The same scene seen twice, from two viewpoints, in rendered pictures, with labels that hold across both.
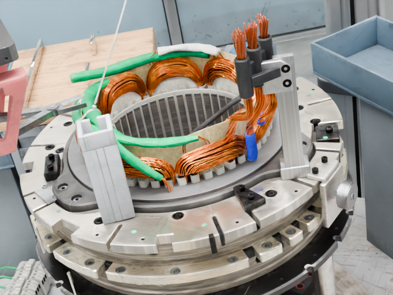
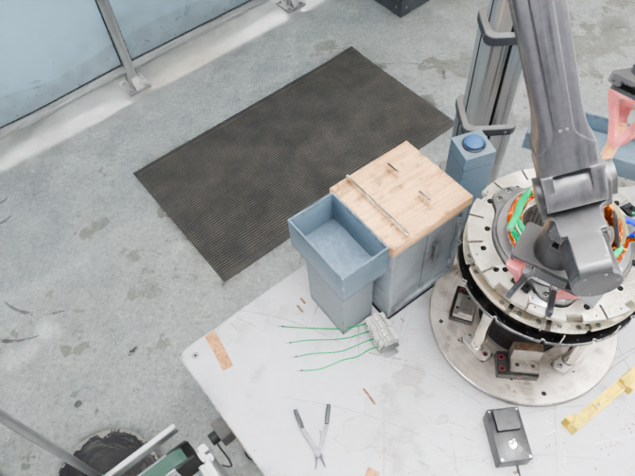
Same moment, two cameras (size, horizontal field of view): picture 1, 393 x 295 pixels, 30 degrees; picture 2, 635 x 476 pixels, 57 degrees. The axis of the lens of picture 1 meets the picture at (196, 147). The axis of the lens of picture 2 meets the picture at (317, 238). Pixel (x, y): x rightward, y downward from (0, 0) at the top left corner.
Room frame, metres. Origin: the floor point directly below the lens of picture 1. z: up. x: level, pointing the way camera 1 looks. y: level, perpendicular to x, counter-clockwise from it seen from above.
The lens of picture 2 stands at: (0.42, 0.67, 1.94)
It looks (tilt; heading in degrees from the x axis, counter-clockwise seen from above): 55 degrees down; 325
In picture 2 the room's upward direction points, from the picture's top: 6 degrees counter-clockwise
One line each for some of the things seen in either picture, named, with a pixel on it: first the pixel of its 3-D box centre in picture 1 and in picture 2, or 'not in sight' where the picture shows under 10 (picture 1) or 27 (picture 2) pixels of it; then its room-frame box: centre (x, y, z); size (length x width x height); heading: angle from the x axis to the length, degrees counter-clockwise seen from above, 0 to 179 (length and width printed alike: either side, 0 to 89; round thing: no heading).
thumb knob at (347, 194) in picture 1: (347, 195); not in sight; (0.50, -0.12, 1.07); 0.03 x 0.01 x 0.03; 140
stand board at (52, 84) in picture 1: (81, 75); (400, 195); (0.89, 0.13, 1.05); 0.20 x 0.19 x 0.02; 87
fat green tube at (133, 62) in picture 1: (141, 62); (528, 201); (0.69, 0.04, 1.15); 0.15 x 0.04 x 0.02; 92
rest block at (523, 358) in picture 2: not in sight; (525, 358); (0.55, 0.11, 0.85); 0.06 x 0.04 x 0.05; 44
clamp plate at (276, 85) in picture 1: (276, 76); not in sight; (0.52, -0.07, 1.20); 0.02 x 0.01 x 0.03; 84
